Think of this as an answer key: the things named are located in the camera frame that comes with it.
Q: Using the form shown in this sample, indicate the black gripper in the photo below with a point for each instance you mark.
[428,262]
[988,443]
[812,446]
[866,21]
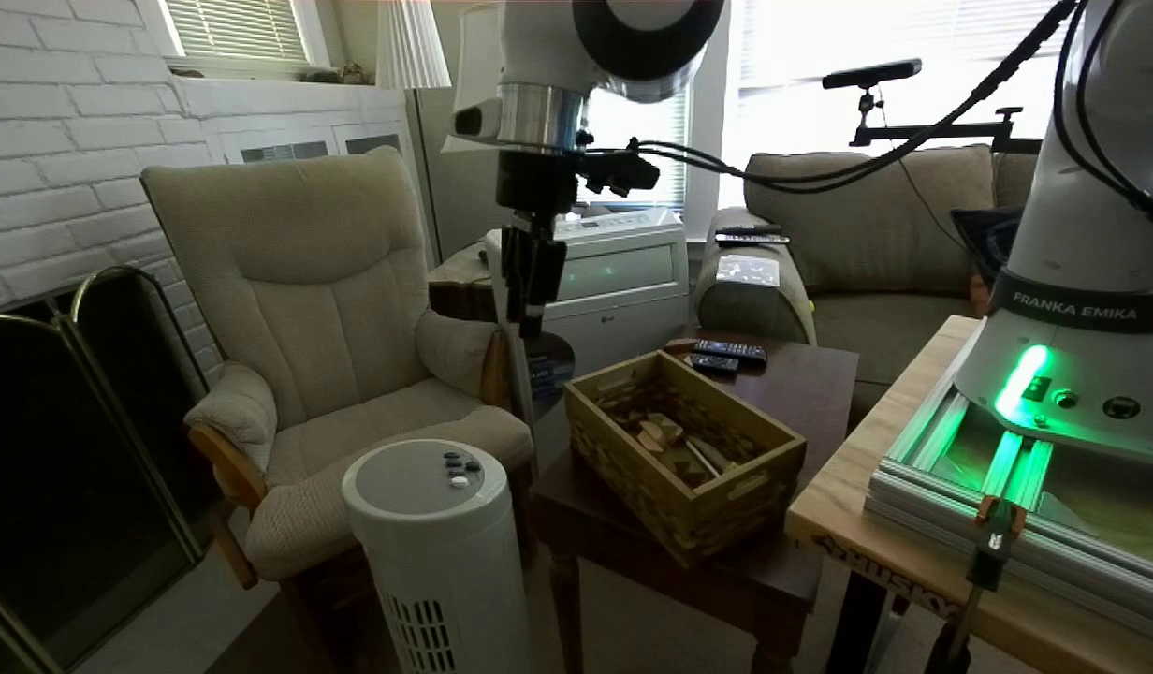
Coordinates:
[536,187]

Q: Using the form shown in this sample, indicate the grey tower fan device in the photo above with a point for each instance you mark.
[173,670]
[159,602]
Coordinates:
[440,536]

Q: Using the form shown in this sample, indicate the white cabinet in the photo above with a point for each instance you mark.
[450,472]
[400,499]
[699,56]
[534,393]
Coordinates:
[622,291]

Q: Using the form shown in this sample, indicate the black remote control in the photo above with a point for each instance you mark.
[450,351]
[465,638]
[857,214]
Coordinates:
[745,358]
[717,365]

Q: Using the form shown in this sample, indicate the white paper sheet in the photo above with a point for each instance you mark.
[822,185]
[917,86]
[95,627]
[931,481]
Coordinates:
[745,270]

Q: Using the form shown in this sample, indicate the wooden crate box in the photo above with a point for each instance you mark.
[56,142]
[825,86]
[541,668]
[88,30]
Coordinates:
[682,454]

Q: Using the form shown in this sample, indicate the beige rocking armchair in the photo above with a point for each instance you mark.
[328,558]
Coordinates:
[313,282]

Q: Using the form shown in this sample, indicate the dark brown side table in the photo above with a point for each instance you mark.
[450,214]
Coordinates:
[766,582]

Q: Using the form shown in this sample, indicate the beige fabric sofa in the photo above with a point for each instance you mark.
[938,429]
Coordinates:
[870,268]

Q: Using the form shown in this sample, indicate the light wooden robot table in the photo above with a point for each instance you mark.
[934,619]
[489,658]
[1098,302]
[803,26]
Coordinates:
[1004,486]

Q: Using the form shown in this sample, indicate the black fireplace screen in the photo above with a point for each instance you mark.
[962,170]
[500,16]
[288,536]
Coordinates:
[97,493]

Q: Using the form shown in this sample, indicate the black camera on stand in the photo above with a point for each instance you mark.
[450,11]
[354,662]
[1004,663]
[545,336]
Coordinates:
[870,76]

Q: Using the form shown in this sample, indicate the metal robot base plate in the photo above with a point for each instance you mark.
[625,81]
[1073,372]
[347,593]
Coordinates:
[1087,528]

